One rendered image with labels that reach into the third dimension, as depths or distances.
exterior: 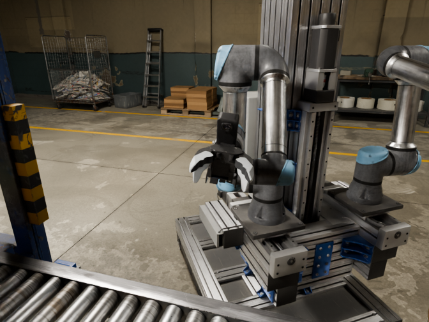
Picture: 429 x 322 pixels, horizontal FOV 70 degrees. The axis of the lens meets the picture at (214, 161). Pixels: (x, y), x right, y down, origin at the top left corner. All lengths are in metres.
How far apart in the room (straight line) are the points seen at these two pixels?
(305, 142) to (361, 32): 6.30
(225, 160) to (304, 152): 0.69
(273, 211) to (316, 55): 0.61
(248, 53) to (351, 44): 6.49
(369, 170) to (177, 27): 7.04
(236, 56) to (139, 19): 7.52
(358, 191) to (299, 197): 0.26
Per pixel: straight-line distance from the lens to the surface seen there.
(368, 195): 1.47
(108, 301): 0.98
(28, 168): 1.27
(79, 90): 8.00
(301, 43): 1.30
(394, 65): 1.34
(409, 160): 1.53
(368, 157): 1.42
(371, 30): 7.54
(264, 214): 1.19
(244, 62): 1.04
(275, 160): 0.87
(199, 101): 6.82
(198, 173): 0.63
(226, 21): 7.68
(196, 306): 0.91
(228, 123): 0.65
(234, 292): 1.80
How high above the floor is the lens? 1.46
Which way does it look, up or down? 21 degrees down
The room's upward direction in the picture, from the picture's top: straight up
